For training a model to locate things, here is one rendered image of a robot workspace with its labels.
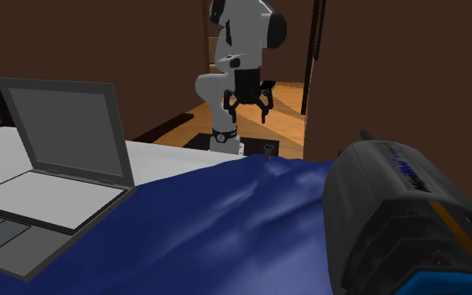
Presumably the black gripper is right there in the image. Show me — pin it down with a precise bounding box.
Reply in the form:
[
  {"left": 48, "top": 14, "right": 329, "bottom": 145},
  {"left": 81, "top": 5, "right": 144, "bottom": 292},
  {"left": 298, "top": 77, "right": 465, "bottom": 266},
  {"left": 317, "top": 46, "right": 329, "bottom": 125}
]
[{"left": 222, "top": 68, "right": 275, "bottom": 125}]

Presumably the dark robot stand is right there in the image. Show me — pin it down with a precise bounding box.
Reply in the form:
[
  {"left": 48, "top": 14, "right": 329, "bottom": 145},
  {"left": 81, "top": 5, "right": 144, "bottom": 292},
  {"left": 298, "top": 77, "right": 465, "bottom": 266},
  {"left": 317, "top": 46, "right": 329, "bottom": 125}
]
[{"left": 185, "top": 132, "right": 280, "bottom": 158}]

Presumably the dark wooden door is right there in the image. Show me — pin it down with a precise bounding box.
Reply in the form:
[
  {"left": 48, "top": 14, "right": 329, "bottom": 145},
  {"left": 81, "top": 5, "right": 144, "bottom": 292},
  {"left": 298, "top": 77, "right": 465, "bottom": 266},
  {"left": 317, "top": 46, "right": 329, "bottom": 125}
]
[{"left": 300, "top": 0, "right": 329, "bottom": 116}]

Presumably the bed with white mattress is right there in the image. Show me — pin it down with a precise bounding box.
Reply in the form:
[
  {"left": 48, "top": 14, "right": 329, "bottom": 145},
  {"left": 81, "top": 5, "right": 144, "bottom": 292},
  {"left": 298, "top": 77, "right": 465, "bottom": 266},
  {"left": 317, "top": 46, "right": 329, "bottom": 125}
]
[{"left": 0, "top": 87, "right": 472, "bottom": 295}]

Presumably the blue blanket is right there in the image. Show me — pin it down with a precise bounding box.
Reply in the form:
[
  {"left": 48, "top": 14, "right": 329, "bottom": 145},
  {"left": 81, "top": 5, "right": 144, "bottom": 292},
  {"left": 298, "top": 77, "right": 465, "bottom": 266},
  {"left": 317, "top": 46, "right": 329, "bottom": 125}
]
[{"left": 0, "top": 154, "right": 472, "bottom": 295}]

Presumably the grey open laptop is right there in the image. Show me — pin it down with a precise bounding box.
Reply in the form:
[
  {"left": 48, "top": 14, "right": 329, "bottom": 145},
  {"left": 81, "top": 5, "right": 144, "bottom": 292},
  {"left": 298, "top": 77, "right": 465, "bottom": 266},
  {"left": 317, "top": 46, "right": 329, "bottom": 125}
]
[{"left": 0, "top": 76, "right": 137, "bottom": 283}]

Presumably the black device with blue trim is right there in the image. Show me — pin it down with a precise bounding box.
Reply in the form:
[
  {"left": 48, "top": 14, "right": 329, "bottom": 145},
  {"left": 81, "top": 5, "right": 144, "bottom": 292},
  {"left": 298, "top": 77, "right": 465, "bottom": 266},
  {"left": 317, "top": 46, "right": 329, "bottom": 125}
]
[{"left": 323, "top": 129, "right": 472, "bottom": 295}]

